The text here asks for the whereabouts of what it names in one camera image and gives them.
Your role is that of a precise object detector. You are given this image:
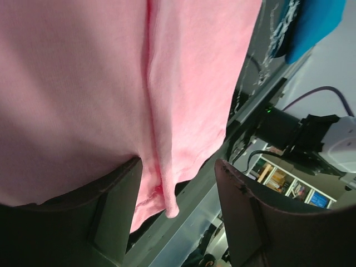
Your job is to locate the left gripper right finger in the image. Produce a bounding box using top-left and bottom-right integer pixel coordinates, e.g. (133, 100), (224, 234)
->
(214, 158), (334, 267)

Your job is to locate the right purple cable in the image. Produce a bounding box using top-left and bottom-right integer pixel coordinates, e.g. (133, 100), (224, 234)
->
(282, 86), (354, 117)

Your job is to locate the blue folded t shirt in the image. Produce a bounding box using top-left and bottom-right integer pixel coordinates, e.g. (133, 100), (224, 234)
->
(285, 0), (346, 64)

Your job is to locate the background storage shelf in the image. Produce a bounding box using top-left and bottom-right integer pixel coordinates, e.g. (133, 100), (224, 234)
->
(246, 155), (337, 209)

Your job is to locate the pink t shirt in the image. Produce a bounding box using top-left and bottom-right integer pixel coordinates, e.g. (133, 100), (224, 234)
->
(1, 1), (261, 231)

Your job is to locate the black marbled table mat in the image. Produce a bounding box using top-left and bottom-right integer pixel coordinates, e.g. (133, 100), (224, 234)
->
(229, 1), (302, 119)

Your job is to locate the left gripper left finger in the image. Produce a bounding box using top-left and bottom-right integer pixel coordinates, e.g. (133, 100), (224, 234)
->
(16, 157), (142, 263)

